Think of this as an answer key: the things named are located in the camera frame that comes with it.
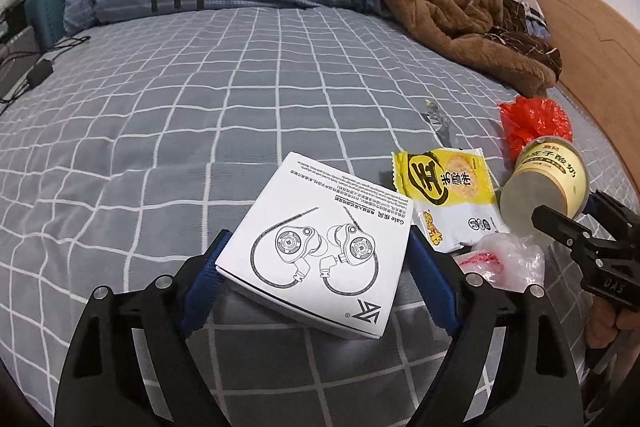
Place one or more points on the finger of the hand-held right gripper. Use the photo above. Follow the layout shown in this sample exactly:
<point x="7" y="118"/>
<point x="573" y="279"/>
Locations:
<point x="565" y="232"/>
<point x="615" y="212"/>

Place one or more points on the grey suitcase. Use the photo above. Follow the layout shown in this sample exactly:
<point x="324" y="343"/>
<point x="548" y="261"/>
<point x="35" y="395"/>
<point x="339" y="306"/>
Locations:
<point x="15" y="52"/>

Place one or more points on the bed with grey checked sheet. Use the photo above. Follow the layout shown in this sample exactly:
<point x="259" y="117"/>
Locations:
<point x="150" y="132"/>

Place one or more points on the clear plastic bag with pink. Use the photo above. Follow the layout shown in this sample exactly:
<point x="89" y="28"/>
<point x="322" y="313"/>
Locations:
<point x="500" y="257"/>

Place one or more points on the white earphone box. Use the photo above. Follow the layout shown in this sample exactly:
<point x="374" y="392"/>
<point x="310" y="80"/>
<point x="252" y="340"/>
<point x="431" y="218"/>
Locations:
<point x="310" y="232"/>

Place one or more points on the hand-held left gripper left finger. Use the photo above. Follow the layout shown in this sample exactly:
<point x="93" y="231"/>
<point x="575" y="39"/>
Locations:
<point x="200" y="287"/>

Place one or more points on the person's right hand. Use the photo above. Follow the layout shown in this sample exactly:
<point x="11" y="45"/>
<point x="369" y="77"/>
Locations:
<point x="602" y="327"/>

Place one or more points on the red plastic bag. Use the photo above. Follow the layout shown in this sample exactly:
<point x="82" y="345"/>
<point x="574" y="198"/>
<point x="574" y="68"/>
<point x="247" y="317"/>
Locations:
<point x="535" y="122"/>

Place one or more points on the wooden headboard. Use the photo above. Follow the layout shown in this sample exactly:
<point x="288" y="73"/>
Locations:
<point x="600" y="57"/>

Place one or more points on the silver foil wrapper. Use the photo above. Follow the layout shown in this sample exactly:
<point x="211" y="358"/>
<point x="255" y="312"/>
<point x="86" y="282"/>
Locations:
<point x="437" y="122"/>

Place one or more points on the yellow snack wrapper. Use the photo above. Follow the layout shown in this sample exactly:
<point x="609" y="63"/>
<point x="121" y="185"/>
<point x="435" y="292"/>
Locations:
<point x="450" y="197"/>

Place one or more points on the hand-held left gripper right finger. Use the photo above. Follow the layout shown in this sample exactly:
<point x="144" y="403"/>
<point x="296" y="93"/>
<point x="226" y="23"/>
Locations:
<point x="437" y="307"/>

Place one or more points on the cream yogurt cup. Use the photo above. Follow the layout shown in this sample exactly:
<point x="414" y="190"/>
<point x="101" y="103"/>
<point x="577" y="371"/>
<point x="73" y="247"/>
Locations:
<point x="540" y="187"/>

